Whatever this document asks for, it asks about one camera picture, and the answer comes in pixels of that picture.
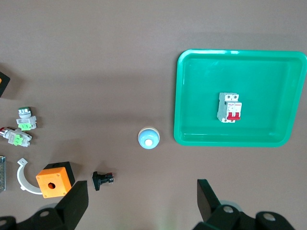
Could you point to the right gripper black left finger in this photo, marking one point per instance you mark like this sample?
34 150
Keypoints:
67 208

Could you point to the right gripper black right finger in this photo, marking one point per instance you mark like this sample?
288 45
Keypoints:
208 208

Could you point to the white circuit breaker red switch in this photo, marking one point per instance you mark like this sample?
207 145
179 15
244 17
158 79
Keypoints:
229 107

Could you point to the orange black push-button box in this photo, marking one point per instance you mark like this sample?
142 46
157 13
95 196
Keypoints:
3 86
54 182

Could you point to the small white pipe clamp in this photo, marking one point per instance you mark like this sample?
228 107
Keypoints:
20 177

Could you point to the metal mesh power supply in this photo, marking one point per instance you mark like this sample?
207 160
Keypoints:
2 172

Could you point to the green plastic tray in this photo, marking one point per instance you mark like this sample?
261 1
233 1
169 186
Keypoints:
199 95

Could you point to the black square pushbutton switch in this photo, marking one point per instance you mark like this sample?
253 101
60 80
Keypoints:
102 180

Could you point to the red-capped pushbutton switch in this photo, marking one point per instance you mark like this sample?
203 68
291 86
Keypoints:
16 137

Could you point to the green-capped pushbutton switch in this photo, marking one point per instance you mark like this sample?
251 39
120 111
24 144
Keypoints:
26 118

